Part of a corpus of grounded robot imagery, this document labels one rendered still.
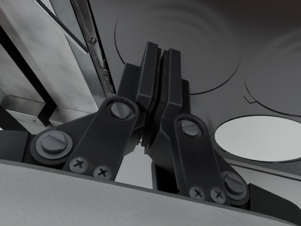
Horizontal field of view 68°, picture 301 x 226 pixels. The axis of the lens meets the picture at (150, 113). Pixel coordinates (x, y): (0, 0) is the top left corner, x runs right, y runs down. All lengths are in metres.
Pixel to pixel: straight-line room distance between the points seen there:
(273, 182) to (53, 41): 0.35
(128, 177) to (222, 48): 0.24
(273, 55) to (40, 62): 0.26
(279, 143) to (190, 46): 0.16
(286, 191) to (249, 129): 0.15
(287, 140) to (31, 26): 0.29
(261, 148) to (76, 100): 0.26
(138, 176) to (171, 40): 0.23
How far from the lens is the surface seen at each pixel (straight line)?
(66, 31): 0.23
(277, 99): 0.22
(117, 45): 0.20
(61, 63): 0.29
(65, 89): 0.34
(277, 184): 0.38
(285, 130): 0.26
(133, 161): 0.36
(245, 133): 0.26
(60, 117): 0.38
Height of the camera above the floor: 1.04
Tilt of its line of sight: 31 degrees down
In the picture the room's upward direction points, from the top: 161 degrees counter-clockwise
